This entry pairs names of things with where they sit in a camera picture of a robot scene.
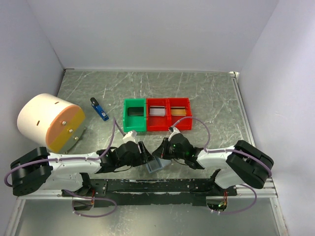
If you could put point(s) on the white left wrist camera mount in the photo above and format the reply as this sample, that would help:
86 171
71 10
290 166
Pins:
130 136

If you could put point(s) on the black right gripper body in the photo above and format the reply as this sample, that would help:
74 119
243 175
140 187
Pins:
171 152

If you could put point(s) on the gold card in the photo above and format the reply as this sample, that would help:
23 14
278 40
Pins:
178 111

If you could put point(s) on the white drum with orange lid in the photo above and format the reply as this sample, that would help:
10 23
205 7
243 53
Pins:
52 122

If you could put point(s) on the white silver card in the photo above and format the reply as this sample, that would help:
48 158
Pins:
157 111

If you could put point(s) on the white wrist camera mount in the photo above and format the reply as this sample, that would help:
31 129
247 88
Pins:
174 130
130 136

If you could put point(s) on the blue stapler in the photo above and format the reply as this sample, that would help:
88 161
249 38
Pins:
99 109

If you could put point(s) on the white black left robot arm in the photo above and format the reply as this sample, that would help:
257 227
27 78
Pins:
41 170

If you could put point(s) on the red right plastic bin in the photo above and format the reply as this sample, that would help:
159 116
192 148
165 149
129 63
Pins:
182 123

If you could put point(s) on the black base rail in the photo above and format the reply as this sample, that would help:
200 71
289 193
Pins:
154 191

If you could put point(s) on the green plastic bin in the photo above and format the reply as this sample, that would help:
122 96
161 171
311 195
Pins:
137 123

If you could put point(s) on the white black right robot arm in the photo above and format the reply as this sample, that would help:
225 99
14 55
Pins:
239 164

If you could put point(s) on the grey card holder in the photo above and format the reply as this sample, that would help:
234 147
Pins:
163 163

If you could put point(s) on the red plastic bin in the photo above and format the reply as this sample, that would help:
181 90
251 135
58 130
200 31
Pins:
157 123
182 123

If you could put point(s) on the red middle plastic bin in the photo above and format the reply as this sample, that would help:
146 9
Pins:
157 123

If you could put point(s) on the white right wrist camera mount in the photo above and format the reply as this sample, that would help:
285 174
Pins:
174 130

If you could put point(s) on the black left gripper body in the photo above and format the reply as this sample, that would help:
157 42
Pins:
136 160

